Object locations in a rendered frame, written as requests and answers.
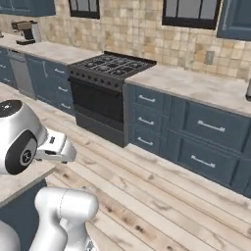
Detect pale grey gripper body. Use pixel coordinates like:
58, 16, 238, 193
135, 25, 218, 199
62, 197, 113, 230
34, 133, 78, 165

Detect black gas range with oven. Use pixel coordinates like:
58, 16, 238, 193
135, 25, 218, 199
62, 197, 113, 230
67, 50, 158, 148

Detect blue base cupboards with drawers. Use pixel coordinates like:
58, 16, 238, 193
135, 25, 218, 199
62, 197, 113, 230
0, 47, 18, 89
123, 81, 251, 199
25, 55, 76, 117

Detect blue island cabinet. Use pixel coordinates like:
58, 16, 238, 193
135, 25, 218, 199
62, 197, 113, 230
0, 187, 49, 251

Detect grey dishwasher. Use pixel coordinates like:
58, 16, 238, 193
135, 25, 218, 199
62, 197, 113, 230
8, 49, 36, 100

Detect black and tan coffee machine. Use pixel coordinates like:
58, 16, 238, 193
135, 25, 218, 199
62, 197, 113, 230
11, 20, 42, 46

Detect black framed window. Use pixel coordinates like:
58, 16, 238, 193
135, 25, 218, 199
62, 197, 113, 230
162, 0, 224, 30
68, 0, 101, 20

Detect grey metal appliance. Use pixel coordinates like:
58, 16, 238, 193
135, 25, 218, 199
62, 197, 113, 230
244, 77, 251, 102

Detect blue wall cupboard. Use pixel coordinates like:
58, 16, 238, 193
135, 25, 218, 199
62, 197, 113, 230
217, 0, 251, 42
0, 0, 57, 18

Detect grey wall outlet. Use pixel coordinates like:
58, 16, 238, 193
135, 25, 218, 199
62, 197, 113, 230
204, 50, 216, 66

